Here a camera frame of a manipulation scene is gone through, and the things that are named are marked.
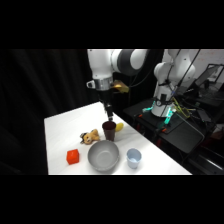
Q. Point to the green light strip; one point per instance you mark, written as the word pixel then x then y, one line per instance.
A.
pixel 167 116

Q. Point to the black laptop screen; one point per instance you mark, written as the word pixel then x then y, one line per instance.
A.
pixel 209 76

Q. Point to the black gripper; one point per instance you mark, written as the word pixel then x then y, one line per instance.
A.
pixel 105 96

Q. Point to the light blue cup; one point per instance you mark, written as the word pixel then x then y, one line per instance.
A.
pixel 133 158

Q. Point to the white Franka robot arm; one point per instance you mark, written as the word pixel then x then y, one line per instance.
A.
pixel 100 63

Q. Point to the black robot stand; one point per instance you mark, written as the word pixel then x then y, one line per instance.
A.
pixel 180 133

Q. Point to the black curtain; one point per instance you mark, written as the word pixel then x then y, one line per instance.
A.
pixel 36 86

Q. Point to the brown plush toy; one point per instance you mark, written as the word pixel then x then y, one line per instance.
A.
pixel 90 136

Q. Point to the yellow toy banana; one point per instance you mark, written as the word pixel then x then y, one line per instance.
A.
pixel 119 126

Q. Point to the tan wrist camera box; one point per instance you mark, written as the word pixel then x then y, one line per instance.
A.
pixel 120 86

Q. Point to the orange cube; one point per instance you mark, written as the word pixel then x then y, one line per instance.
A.
pixel 73 157

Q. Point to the brown plastic cup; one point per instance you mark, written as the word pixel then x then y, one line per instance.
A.
pixel 109 131

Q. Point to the grey bowl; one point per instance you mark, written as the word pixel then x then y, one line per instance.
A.
pixel 103 156

